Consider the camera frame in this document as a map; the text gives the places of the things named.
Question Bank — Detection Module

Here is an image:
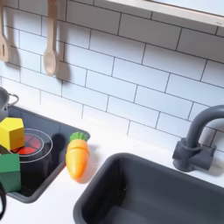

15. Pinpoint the steel pot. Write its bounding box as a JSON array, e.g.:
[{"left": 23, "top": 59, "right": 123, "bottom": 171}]
[{"left": 0, "top": 87, "right": 20, "bottom": 123}]

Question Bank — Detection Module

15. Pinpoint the black toy stove top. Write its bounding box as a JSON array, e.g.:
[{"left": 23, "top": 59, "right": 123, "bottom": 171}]
[{"left": 0, "top": 105, "right": 91, "bottom": 205}]

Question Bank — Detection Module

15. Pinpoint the green toy block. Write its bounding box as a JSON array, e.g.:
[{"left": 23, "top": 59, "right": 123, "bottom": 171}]
[{"left": 0, "top": 152, "right": 22, "bottom": 193}]

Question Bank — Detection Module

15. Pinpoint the yellow toy block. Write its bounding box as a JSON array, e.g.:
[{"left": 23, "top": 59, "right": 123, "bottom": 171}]
[{"left": 0, "top": 116, "right": 25, "bottom": 151}]

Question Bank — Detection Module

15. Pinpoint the wooden spoon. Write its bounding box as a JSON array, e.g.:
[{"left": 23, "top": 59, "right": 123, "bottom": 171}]
[{"left": 43, "top": 0, "right": 60, "bottom": 77}]

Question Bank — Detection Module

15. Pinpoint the orange toy carrot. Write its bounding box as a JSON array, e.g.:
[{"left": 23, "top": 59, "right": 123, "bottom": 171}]
[{"left": 65, "top": 130, "right": 90, "bottom": 180}]

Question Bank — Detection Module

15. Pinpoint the wooden slotted spatula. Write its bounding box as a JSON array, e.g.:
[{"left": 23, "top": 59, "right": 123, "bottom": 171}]
[{"left": 0, "top": 0, "right": 10, "bottom": 64}]

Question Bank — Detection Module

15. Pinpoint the thin black cable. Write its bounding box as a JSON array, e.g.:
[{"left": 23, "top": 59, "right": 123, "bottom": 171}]
[{"left": 0, "top": 181, "right": 8, "bottom": 221}]

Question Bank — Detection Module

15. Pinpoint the light wooden shelf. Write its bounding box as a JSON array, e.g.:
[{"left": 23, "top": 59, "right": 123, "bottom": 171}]
[{"left": 104, "top": 0, "right": 224, "bottom": 28}]

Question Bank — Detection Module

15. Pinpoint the dark grey tap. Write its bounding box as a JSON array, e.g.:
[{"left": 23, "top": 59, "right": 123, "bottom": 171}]
[{"left": 171, "top": 104, "right": 224, "bottom": 173}]

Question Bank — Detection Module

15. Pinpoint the dark grey sink basin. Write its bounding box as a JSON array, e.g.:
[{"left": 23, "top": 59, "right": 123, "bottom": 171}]
[{"left": 73, "top": 151, "right": 224, "bottom": 224}]

